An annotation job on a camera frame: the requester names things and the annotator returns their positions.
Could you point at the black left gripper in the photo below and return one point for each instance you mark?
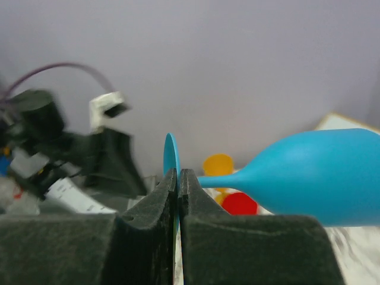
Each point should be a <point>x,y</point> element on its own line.
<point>105,160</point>

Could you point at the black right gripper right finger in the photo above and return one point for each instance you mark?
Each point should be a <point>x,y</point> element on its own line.
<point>219,248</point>

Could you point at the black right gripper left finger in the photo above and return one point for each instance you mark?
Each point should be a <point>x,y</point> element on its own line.
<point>134,248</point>

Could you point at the red wine glass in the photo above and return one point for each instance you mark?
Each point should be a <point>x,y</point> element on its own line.
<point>239,204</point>

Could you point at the yellow wine glass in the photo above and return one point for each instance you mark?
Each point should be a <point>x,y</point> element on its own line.
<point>219,165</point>

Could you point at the blue wine glass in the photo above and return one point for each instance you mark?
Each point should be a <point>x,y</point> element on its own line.
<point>332,175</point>

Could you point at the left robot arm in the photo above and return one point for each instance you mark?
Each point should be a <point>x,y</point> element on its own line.
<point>58,166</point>

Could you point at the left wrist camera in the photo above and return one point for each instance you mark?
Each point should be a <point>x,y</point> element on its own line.
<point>107,111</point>

